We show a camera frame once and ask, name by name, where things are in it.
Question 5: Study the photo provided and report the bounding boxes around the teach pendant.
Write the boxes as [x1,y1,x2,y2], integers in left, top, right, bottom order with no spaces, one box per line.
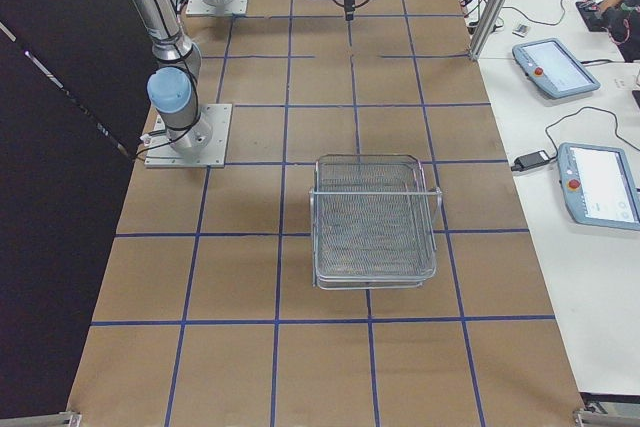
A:
[557,143,639,231]
[512,38,601,99]

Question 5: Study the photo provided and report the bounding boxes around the black power adapter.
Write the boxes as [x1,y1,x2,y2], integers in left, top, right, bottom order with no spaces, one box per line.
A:
[511,150,551,172]

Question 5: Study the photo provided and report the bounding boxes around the silver wire mesh shelf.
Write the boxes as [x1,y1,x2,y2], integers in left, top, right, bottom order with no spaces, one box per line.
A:
[309,154,442,290]

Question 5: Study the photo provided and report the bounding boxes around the far teach pendant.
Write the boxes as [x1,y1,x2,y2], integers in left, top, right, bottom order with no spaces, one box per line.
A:
[512,38,601,99]

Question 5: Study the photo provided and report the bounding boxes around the near teach pendant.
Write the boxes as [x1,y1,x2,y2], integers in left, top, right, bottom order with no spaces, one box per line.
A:
[557,143,639,231]

